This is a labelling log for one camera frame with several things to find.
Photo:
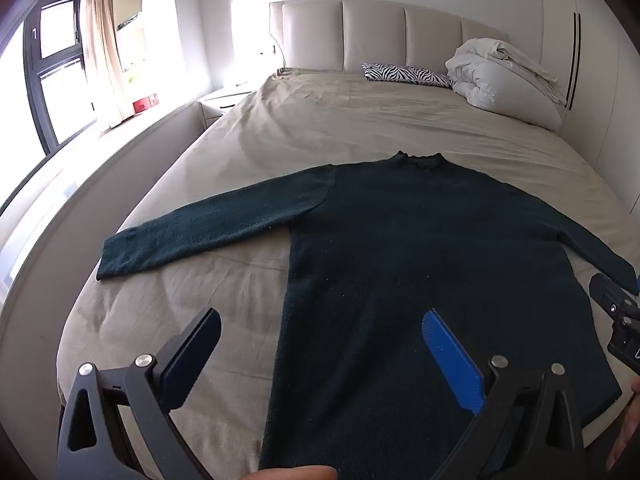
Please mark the white wardrobe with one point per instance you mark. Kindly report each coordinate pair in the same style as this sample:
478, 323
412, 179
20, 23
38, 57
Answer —
595, 85

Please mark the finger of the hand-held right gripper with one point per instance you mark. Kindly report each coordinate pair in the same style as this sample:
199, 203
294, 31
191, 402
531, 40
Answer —
607, 295

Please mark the white nightstand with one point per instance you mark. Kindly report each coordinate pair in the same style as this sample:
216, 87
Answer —
222, 100

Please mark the cream padded headboard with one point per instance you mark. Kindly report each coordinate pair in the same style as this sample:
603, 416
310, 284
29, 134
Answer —
375, 35

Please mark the zebra print pillow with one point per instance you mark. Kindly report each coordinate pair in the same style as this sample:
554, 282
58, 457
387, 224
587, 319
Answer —
405, 75

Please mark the person's left hand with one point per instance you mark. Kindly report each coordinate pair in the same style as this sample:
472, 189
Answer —
300, 473

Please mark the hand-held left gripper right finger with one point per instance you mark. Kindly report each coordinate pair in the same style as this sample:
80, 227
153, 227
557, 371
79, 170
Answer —
452, 360

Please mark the white bundled duvet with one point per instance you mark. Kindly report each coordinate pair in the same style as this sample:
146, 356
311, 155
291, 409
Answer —
505, 85

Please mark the red box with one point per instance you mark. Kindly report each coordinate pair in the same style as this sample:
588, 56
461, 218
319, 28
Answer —
145, 103

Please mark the white wall shelf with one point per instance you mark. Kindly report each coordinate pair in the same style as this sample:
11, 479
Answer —
127, 10

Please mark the dark framed window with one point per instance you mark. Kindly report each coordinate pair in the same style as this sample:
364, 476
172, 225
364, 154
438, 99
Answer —
55, 70

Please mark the person's right hand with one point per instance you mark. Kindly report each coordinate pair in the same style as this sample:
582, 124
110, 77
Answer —
625, 440

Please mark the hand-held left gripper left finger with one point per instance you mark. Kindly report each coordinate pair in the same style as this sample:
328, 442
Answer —
199, 351

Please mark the beige curtain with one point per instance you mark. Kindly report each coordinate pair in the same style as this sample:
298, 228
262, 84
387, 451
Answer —
102, 50

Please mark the bed with beige sheet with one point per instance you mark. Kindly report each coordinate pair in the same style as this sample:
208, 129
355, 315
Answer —
350, 120

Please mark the dark teal knit sweater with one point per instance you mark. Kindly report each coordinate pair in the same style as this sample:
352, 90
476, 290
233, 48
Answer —
400, 240

